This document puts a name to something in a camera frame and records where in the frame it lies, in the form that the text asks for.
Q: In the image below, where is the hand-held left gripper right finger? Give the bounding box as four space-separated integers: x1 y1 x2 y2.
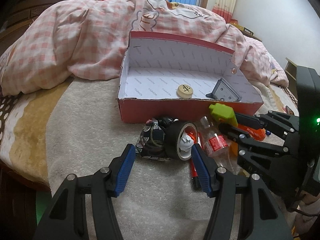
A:
190 144 293 240

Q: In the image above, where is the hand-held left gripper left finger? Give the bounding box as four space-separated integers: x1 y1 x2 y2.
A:
37 144 137 240

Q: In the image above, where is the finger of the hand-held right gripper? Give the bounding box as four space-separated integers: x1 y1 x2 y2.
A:
218 123 291 156
234 110 300 135

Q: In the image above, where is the red marker pen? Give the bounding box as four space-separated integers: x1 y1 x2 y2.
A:
189 159 202 190

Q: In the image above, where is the orange plastic bowl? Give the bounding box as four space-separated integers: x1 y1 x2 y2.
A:
229 124 267 157

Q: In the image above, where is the clear bottle with red label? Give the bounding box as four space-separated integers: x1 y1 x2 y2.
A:
199 116 238 173

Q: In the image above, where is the green plastic toy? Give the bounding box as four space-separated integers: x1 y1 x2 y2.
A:
209 102 238 127

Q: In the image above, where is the black red white toy car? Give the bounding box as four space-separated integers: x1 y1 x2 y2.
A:
180 129 198 155

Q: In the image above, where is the dark patterned cloth pouch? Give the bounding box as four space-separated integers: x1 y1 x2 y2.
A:
135 117 179 161

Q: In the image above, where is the grey plate with holes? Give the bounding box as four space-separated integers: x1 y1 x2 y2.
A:
205 78 243 103

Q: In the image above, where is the black tape roll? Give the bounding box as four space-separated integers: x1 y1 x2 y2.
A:
164 121 199 161

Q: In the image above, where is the red cardboard box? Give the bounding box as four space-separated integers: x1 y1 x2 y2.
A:
115 31 265 124

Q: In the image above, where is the person's right forearm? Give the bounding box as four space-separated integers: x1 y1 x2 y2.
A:
292 195 320 240

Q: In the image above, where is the cream towel blanket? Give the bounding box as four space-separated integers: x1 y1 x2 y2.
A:
46 76 300 240

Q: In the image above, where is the small wooden cabinet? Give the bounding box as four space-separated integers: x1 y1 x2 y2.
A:
285 57 298 88

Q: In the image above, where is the round wooden chess piece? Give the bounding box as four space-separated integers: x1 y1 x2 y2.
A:
177 84 192 97

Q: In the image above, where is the wooden desk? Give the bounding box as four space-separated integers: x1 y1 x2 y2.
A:
230 19 263 42

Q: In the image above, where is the brown dotted bed sheet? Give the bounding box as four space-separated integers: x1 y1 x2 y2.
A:
0 77 73 193

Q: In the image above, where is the pink checked quilt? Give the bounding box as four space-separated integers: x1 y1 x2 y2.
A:
0 0 289 97

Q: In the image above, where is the dark wooden headboard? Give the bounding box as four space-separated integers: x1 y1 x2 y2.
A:
0 0 73 53

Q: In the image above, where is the black cable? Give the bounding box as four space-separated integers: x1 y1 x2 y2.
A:
287 200 320 217

